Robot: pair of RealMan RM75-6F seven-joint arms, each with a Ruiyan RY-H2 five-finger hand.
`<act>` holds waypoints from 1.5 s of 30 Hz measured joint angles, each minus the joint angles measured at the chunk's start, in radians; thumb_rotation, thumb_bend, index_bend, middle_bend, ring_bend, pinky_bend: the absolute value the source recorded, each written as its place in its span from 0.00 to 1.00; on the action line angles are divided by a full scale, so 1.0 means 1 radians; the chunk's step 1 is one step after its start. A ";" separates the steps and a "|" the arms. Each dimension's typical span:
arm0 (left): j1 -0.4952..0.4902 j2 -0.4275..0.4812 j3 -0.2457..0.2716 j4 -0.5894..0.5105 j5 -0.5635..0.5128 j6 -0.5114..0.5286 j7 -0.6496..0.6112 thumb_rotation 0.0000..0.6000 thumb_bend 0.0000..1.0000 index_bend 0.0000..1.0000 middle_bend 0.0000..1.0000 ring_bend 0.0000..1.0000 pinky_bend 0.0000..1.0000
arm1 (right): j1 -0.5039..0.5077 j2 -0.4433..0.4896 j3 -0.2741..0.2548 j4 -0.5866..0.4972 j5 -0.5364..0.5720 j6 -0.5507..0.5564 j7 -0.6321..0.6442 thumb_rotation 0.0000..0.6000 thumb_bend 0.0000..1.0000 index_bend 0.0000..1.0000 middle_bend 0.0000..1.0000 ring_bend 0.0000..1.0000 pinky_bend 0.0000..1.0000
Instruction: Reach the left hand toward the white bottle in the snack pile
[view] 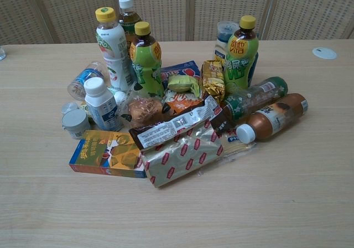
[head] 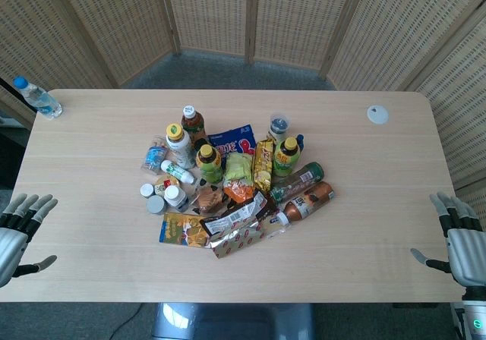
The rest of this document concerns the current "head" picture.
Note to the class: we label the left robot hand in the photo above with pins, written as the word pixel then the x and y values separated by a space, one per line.
pixel 11 237

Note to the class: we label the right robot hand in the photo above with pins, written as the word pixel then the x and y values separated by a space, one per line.
pixel 469 252

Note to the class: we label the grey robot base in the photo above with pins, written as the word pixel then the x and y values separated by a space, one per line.
pixel 231 323

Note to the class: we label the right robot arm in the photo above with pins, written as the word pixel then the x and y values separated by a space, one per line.
pixel 472 317

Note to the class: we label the white bottle yellow cap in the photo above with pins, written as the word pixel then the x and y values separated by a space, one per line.
pixel 179 146

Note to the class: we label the black pole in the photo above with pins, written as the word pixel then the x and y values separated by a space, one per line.
pixel 15 99

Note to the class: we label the clear water bottle blue cap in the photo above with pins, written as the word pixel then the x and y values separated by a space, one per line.
pixel 40 99

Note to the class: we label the small white cap jar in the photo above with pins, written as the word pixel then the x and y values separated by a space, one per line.
pixel 147 190

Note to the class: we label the grey lid jar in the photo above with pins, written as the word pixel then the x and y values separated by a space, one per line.
pixel 155 205

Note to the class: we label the yellow lid cup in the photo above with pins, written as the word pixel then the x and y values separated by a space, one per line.
pixel 164 184

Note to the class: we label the small blue packet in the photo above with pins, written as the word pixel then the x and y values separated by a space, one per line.
pixel 155 156

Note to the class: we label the white cap pill bottle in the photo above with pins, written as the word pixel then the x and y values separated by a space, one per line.
pixel 175 199

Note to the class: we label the brown coffee bottle white cap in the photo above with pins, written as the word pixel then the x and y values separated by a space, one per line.
pixel 307 201

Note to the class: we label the small white bottle green label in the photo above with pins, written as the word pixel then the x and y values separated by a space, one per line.
pixel 177 172

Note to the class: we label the dark drink bottle green cap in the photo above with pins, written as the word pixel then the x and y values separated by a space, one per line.
pixel 300 180

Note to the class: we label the brown bread packet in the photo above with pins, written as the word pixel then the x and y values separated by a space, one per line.
pixel 209 200

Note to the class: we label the small blue bottle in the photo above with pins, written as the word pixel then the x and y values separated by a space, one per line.
pixel 300 140

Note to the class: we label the green tea bottle yellow cap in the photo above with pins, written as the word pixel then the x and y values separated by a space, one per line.
pixel 285 159
pixel 209 165

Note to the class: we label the brown tea bottle white cap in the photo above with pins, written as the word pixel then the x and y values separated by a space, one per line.
pixel 193 125

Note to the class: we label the gold snack bar packet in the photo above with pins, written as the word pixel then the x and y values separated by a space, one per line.
pixel 264 165

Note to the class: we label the silver red patterned bag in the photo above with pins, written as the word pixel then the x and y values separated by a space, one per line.
pixel 237 241

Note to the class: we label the clear plastic cup blue lid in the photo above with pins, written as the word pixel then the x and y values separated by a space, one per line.
pixel 279 125

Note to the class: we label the dark brown barcode packet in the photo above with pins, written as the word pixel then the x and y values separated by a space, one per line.
pixel 239 215

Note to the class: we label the orange snack bag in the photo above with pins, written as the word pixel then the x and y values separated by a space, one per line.
pixel 239 192

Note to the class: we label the green yellow snack bag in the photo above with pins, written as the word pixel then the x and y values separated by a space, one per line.
pixel 239 169

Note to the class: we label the woven bamboo folding screen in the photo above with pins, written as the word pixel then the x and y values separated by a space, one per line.
pixel 296 17

